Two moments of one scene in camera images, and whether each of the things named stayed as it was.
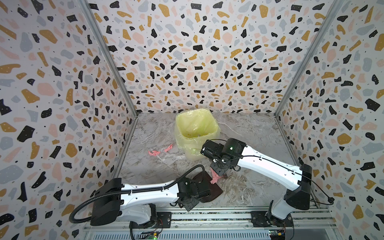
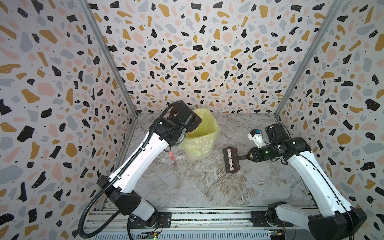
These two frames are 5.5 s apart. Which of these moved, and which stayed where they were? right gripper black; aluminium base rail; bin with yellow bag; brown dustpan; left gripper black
Moved: right gripper black; brown dustpan; left gripper black
Stayed: bin with yellow bag; aluminium base rail
